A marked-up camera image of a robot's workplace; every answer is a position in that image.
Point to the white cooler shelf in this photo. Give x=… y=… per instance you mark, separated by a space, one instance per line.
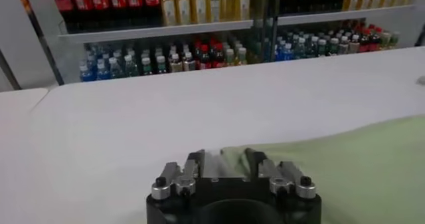
x=345 y=14
x=156 y=31

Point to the small red cap cola bottle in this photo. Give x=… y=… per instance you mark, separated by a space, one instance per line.
x=375 y=41
x=218 y=59
x=204 y=60
x=365 y=43

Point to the light green polo shirt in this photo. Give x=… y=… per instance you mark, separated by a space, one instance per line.
x=348 y=172

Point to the blue label water bottle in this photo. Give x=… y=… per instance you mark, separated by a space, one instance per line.
x=87 y=75
x=102 y=73
x=288 y=54
x=279 y=55

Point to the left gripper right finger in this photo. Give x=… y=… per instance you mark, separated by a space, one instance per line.
x=285 y=180

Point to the beverage cooler cabinet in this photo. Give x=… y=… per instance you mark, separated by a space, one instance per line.
x=66 y=59
x=405 y=29

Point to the glass cooler door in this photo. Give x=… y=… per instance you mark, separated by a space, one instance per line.
x=33 y=46

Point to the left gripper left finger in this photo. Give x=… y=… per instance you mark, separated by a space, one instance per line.
x=179 y=182

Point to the small dark bottle white cap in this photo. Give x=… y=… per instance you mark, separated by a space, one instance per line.
x=323 y=49
x=334 y=48
x=161 y=66
x=147 y=68

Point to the small dark bottle beige label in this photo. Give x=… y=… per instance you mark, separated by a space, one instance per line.
x=344 y=46
x=176 y=65
x=189 y=64
x=354 y=46

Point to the green tinted water bottle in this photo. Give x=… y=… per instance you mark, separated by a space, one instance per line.
x=131 y=68
x=312 y=49
x=300 y=50
x=116 y=69

